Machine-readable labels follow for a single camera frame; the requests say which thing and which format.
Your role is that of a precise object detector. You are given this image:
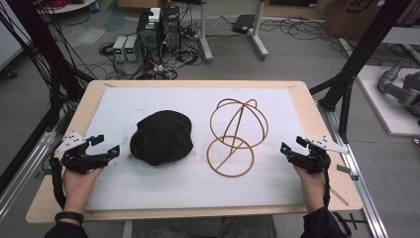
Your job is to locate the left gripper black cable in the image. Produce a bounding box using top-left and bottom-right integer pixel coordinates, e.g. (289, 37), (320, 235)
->
(49, 156), (67, 211)

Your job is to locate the black frame post with cables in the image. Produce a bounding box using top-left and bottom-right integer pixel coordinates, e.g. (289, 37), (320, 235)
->
(0, 0), (95, 110)

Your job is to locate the black wristband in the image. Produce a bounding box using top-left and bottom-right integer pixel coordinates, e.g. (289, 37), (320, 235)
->
(53, 210), (85, 226)

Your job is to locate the person's right hand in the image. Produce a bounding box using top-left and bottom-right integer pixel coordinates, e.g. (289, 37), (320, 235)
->
(292, 164), (327, 214)

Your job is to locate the aluminium rail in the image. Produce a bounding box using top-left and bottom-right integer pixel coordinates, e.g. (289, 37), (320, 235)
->
(316, 101), (390, 238)
(0, 129), (57, 221)

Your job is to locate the person's left hand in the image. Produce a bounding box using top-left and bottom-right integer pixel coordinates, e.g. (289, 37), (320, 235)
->
(62, 167), (105, 214)

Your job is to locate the white board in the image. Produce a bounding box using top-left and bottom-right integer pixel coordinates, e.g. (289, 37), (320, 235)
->
(356, 64), (420, 138)

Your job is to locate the white box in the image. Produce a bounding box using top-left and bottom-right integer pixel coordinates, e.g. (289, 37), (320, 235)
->
(148, 7), (162, 24)

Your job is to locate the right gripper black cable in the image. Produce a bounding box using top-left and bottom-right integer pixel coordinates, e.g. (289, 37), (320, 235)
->
(321, 158), (332, 208)

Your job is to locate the tangle of floor cables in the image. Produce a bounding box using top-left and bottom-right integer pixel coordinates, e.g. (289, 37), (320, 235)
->
(98, 6), (206, 81)

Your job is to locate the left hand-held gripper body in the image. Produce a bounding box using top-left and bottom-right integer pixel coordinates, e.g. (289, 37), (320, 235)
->
(53, 131), (110, 175)

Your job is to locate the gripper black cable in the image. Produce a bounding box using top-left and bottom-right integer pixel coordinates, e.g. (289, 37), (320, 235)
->
(49, 156), (67, 211)
(321, 158), (332, 208)

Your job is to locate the large black computer tower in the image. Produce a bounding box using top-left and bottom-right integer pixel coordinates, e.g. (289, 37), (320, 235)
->
(136, 11), (163, 64)

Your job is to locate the round white table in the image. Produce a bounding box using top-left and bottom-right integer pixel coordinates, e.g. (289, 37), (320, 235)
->
(39, 0), (97, 15)

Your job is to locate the slim black computer tower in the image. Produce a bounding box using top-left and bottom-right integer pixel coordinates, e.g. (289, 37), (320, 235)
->
(160, 5), (182, 52)

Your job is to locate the white desk leg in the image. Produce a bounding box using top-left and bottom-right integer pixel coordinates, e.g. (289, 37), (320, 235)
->
(197, 0), (215, 64)
(248, 0), (270, 61)

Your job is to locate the cardboard box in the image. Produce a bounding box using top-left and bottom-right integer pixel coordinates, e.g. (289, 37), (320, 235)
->
(324, 0), (420, 42)

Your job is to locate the flat black box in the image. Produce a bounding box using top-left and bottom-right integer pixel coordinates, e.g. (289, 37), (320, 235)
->
(231, 14), (257, 36)

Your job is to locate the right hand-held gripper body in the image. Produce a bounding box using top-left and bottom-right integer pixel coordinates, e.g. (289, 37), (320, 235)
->
(286, 135), (350, 175)

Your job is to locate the grey metal bracket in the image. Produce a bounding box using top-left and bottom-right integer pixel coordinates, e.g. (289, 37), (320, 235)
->
(336, 164), (360, 181)

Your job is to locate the grey bench power supply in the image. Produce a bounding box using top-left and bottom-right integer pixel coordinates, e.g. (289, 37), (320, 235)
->
(112, 35), (129, 63)
(124, 35), (140, 63)

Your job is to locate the black hat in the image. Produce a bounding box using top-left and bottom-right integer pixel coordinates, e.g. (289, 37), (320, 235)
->
(129, 109), (194, 167)

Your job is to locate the brown wire hat stand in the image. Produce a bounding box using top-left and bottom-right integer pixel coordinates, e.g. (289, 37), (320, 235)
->
(206, 97), (269, 179)

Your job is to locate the white table mat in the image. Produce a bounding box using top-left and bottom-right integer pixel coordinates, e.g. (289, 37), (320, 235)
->
(85, 86), (307, 211)

